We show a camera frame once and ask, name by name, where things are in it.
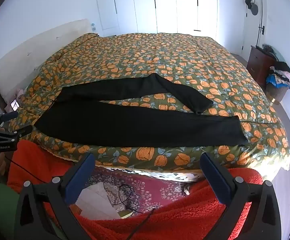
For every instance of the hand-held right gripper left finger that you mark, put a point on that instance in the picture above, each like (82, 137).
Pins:
(81, 177)

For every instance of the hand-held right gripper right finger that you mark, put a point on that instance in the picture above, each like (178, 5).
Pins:
(216, 180)

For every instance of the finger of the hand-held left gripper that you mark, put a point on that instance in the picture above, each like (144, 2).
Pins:
(8, 115)
(22, 130)

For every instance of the black pants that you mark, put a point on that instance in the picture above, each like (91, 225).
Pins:
(135, 127)

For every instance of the smartphone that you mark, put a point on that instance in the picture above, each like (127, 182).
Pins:
(14, 105)

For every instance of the pink cloth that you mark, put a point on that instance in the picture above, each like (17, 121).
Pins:
(19, 93)

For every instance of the white paper sheets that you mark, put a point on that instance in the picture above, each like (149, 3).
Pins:
(97, 200)

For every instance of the red fleece blanket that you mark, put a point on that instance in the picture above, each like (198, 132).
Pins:
(185, 217)

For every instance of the pink floral sheet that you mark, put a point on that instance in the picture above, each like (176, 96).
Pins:
(160, 187)

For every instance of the beige padded headboard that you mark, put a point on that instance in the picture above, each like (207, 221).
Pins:
(34, 47)

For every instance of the woven laundry basket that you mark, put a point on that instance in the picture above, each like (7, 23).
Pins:
(276, 92)

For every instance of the brown wooden dresser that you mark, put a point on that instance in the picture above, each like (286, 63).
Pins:
(259, 65)

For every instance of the pile of clothes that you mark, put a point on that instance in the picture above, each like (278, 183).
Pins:
(281, 73)

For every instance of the orange floral green quilt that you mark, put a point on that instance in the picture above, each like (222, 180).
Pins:
(160, 55)

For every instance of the white door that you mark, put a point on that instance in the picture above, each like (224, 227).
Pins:
(254, 35)

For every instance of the black round hanging object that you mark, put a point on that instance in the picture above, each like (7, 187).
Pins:
(254, 8)

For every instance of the white wardrobe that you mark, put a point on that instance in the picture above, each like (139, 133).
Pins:
(165, 5)

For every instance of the wall switch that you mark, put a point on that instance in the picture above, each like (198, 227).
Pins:
(93, 27)

